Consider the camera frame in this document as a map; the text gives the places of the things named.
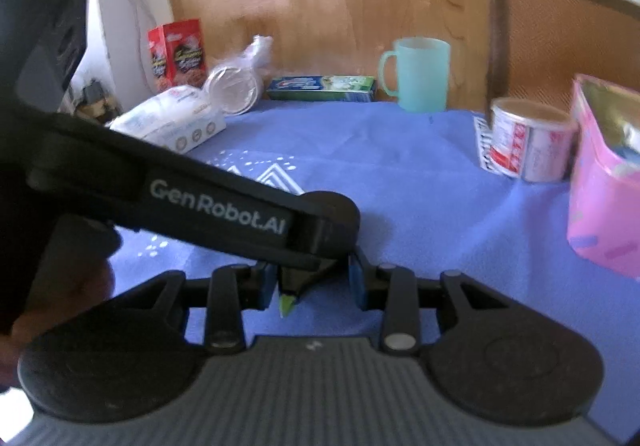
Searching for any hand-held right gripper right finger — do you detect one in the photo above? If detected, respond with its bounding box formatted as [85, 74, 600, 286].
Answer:
[348, 252, 512, 356]

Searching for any brown chair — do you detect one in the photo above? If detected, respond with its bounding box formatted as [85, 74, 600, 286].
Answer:
[486, 0, 640, 114]

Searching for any red snack box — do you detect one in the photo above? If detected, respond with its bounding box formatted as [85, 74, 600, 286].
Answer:
[147, 19, 208, 94]

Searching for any mint green cup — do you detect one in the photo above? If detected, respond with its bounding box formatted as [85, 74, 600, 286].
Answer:
[377, 37, 452, 113]

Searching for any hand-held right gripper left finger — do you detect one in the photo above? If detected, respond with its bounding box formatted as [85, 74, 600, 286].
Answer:
[120, 262, 277, 355]

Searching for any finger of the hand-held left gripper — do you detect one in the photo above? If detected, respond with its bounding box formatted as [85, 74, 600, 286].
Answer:
[277, 256, 351, 299]

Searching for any pink tin box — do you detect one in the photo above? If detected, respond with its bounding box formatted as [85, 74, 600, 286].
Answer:
[566, 73, 640, 282]

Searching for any brown paper sheet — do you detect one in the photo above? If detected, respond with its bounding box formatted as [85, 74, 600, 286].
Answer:
[159, 0, 511, 102]

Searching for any clear bag of plastic lids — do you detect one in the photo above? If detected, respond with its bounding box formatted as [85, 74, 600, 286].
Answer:
[202, 34, 275, 116]

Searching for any blue printed tablecloth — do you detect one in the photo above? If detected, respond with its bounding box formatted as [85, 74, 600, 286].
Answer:
[0, 99, 640, 446]

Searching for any white wet wipes pack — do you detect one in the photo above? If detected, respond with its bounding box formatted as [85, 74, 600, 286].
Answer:
[109, 85, 228, 156]

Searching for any white red labelled tin can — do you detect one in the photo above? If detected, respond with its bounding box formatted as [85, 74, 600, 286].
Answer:
[487, 96, 580, 183]

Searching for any blue green toothpaste box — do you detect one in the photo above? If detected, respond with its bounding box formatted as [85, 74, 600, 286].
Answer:
[266, 75, 378, 104]

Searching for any person's left hand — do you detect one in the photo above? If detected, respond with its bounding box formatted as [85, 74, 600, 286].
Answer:
[0, 257, 117, 379]

